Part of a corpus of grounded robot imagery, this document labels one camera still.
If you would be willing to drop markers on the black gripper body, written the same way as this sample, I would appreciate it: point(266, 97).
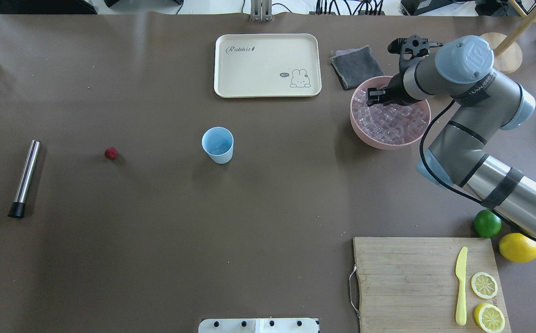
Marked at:
point(398, 92)

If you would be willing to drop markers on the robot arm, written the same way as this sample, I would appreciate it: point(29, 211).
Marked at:
point(488, 101)

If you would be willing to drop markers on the pink bowl of ice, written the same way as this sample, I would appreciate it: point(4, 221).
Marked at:
point(390, 126)

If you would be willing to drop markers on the light blue plastic cup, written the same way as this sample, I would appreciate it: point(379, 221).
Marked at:
point(218, 143)

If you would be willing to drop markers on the grey folded cloth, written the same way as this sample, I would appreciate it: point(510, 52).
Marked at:
point(355, 66)

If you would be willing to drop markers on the wooden mug tree stand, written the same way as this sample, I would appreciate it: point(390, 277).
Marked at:
point(508, 54)

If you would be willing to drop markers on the beige rabbit tray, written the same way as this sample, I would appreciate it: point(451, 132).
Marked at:
point(267, 65)

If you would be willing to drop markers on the green lime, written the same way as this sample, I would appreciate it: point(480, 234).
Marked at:
point(487, 224)

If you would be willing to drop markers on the wooden cutting board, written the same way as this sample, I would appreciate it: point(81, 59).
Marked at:
point(408, 284)

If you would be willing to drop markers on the whole yellow lemon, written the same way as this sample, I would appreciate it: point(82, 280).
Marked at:
point(517, 248)

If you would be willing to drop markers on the lemon half slice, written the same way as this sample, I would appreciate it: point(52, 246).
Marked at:
point(489, 318)
point(484, 285)

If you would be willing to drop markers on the yellow plastic knife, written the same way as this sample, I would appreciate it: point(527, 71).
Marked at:
point(460, 273)

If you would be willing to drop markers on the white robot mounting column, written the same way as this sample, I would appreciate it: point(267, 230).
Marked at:
point(260, 325)

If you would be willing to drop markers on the red strawberry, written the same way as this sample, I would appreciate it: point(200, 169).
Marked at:
point(111, 153)

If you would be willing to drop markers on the steel muddler with black tip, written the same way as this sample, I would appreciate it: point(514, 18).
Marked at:
point(17, 209)

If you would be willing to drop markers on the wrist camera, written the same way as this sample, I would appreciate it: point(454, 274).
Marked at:
point(411, 50)

